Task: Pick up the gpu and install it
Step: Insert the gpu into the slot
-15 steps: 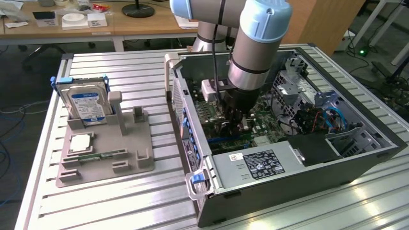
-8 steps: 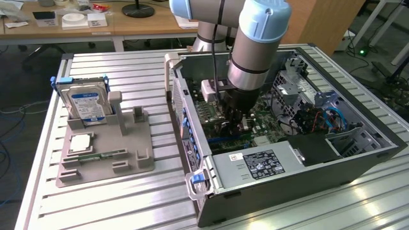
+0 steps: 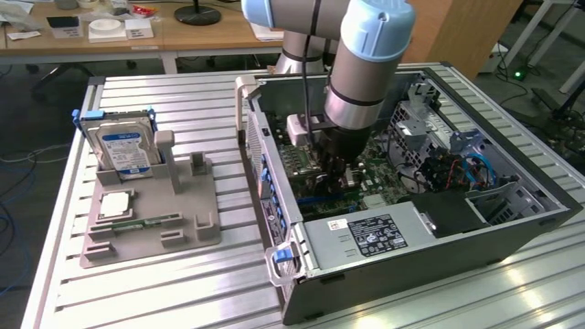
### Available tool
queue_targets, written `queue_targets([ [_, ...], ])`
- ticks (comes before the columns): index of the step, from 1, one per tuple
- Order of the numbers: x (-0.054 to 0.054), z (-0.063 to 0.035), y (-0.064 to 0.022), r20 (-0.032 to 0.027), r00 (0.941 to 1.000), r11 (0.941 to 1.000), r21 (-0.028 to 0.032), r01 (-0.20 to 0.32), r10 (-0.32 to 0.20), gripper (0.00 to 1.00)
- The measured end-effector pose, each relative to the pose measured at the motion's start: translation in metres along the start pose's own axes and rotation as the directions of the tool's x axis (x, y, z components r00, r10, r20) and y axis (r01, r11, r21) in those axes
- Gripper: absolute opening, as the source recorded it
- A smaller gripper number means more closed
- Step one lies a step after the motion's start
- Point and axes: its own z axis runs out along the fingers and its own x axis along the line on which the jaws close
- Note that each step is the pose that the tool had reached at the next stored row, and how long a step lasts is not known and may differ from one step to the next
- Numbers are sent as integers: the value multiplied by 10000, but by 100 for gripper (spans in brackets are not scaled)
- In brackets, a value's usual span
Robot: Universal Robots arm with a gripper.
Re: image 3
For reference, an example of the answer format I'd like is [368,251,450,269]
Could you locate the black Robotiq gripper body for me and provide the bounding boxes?
[314,126,370,169]

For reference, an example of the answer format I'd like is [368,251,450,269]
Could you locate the blue expansion slot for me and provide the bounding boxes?
[296,193,347,204]

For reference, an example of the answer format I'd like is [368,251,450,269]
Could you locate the CPU socket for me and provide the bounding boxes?
[304,143,324,167]

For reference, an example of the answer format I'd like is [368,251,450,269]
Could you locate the green motherboard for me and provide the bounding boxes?
[272,116,415,223]

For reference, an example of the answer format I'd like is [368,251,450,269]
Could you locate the small grey chipset heatsink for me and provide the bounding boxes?
[364,195,391,210]

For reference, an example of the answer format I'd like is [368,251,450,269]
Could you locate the metal mesh disk bay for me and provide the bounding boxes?
[387,82,463,162]

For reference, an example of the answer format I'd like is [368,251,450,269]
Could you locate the silver power supply unit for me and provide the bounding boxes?
[292,201,442,271]

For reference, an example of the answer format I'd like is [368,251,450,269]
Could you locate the black power connector cluster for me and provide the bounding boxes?
[419,157,454,190]

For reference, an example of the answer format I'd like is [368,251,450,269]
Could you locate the black plastic cover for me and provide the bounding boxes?
[410,189,490,240]

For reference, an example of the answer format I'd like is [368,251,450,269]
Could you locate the open black PC case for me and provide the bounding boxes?
[235,66,572,326]

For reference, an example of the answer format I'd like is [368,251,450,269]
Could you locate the white paper stack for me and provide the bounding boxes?
[251,23,286,42]

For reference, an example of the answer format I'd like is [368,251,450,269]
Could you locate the grey open disk bay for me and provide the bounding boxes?
[466,184,550,226]

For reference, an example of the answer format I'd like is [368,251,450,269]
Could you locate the wooden cabinet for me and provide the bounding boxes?
[398,0,526,80]

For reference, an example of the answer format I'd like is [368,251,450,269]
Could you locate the wooden desk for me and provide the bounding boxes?
[0,0,412,75]

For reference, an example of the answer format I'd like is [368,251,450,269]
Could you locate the grey parts rack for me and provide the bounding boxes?
[80,129,226,270]

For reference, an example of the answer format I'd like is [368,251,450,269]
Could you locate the green RAM stick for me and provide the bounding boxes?
[90,217,183,230]

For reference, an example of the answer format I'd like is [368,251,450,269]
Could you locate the black floor stand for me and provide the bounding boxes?
[530,87,585,155]

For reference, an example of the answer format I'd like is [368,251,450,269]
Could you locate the hard disk blue carrier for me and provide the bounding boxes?
[72,105,160,182]

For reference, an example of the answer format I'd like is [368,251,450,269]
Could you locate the silver CPU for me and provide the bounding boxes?
[98,193,132,217]

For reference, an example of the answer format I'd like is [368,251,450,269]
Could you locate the black round lamp base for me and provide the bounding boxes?
[174,0,223,26]

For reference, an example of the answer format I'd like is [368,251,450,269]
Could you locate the white labelled box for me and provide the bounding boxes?
[124,19,156,40]

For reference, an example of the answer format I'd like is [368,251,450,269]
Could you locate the red small items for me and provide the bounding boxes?
[131,3,158,19]

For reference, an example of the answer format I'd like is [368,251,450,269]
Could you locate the white block round dish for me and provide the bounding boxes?
[87,19,128,44]

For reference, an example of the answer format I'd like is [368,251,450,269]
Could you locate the black office chair base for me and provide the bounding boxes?
[26,61,92,102]

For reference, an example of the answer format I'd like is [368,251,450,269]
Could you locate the white box black lid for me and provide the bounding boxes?
[46,15,86,39]

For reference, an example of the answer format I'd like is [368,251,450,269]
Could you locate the clear plastic bag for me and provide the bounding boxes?
[0,5,36,32]

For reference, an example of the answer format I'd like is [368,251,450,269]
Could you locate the black wire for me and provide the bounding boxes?
[398,162,440,193]
[379,132,395,162]

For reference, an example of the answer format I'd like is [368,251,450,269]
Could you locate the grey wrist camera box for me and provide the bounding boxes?
[287,114,331,145]

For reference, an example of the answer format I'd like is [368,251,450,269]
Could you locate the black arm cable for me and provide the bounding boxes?
[299,0,324,141]

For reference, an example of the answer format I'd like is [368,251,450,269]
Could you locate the red wire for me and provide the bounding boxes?
[450,159,464,188]

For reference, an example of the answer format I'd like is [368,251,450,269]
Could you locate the blue wire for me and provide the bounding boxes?
[459,154,500,190]

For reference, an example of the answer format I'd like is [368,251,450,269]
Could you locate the white desk frame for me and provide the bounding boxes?
[503,0,585,94]

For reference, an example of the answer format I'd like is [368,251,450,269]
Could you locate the blue floor cable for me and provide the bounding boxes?
[0,160,47,297]

